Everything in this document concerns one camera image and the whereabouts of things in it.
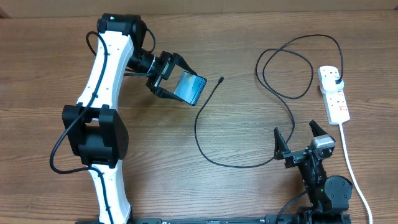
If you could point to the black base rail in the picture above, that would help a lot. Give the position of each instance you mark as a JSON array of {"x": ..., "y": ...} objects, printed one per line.
[{"x": 211, "y": 221}]

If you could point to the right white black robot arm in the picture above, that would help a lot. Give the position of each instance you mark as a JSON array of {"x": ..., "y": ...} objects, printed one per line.
[{"x": 328, "y": 195}]

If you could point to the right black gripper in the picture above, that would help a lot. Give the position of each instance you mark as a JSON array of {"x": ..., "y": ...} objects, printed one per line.
[{"x": 293, "y": 156}]

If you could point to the blue Samsung Galaxy smartphone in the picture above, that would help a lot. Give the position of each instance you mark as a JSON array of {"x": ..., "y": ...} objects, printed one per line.
[{"x": 190, "y": 87}]

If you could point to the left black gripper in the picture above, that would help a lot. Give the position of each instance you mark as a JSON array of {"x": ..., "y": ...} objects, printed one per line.
[{"x": 168, "y": 60}]

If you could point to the white charger plug adapter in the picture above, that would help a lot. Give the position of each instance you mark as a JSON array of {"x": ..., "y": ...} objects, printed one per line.
[{"x": 330, "y": 85}]

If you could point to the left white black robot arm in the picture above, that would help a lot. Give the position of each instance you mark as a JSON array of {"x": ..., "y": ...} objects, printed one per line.
[{"x": 93, "y": 126}]

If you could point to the white power strip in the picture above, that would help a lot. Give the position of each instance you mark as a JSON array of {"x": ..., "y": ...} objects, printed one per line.
[{"x": 335, "y": 103}]

